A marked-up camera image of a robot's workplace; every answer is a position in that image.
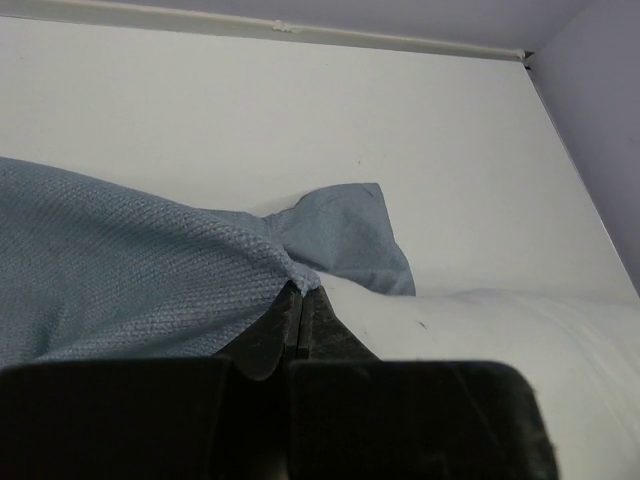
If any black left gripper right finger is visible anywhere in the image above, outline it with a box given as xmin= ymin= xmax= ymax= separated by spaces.
xmin=298 ymin=288 xmax=559 ymax=479

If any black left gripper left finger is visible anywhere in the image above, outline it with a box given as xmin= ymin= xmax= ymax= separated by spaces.
xmin=1 ymin=282 xmax=302 ymax=479

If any blue-grey fabric pillowcase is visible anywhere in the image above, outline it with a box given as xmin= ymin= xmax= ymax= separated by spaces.
xmin=1 ymin=159 xmax=416 ymax=366

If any white pillow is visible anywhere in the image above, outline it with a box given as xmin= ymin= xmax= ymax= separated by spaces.
xmin=321 ymin=274 xmax=639 ymax=479

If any aluminium back table rail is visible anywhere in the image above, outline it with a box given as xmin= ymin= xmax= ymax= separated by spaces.
xmin=1 ymin=1 xmax=525 ymax=63

